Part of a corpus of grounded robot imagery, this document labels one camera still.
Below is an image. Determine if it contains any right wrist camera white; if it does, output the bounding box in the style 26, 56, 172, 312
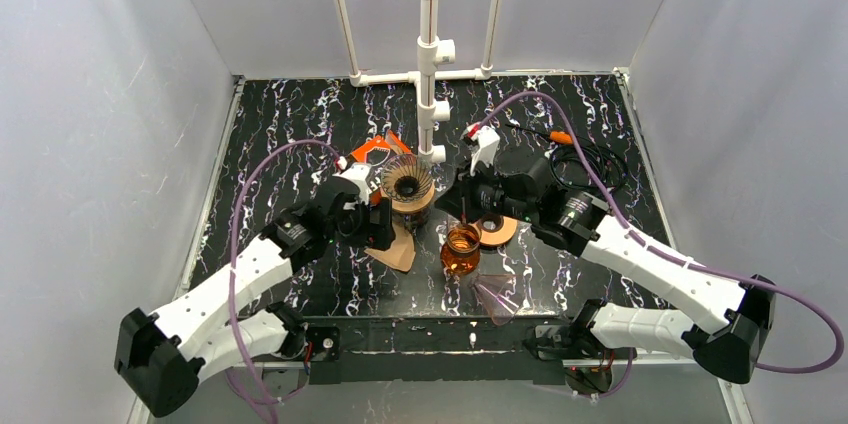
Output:
466, 123, 500, 176

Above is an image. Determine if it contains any white PVC pipe frame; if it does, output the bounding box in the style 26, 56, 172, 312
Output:
334, 0, 502, 164

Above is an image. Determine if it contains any black cable bundle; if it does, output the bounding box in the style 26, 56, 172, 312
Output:
548, 142, 629, 200

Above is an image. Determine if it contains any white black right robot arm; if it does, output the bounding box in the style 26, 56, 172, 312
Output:
434, 158, 775, 384

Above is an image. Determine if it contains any amber glass server pitcher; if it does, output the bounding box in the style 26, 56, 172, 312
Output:
440, 223, 480, 276

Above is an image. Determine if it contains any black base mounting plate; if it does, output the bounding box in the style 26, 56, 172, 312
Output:
241, 314, 617, 396

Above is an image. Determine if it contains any pink translucent plastic dripper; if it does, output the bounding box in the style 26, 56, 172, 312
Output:
471, 274, 524, 326

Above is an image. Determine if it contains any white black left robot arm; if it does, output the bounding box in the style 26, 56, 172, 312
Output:
114, 175, 396, 418

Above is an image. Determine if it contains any orange coffee filter box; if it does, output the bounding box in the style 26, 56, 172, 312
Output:
348, 130, 412, 168

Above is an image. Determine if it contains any brown paper coffee filter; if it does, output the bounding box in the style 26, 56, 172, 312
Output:
365, 223, 416, 273

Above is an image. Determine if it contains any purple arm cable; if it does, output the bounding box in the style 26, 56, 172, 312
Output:
223, 139, 342, 424
476, 90, 846, 375

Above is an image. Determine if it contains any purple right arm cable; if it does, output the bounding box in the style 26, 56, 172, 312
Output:
476, 90, 846, 375

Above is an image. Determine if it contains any wooden ring dripper holder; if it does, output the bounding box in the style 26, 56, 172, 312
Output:
392, 182, 435, 214

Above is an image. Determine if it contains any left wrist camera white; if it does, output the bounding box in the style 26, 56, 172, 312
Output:
335, 157, 372, 202

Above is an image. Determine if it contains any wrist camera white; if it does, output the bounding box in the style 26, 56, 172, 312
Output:
466, 123, 500, 176
335, 157, 372, 202

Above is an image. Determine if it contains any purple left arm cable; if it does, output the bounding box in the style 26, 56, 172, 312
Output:
223, 139, 342, 424

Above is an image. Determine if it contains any clear glass ribbed dripper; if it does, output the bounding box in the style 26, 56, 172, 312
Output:
380, 154, 433, 200

